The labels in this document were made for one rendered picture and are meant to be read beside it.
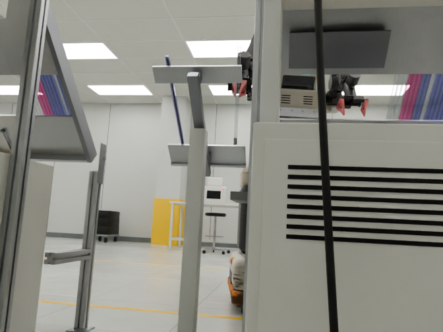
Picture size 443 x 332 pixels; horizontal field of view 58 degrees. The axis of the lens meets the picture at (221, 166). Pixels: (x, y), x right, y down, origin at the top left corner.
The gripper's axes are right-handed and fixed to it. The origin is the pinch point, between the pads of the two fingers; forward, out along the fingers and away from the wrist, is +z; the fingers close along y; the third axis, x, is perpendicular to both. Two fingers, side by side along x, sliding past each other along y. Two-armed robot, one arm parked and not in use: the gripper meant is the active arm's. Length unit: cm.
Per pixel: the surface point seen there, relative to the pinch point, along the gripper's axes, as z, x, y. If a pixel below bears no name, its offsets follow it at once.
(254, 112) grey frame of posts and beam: 50, -24, 10
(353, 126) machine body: 87, -48, 27
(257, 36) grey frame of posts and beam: 33, -39, 8
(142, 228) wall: -382, 566, -224
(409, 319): 109, -29, 38
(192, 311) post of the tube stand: 69, 50, -6
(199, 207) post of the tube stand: 41.1, 25.4, -8.5
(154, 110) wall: -575, 397, -236
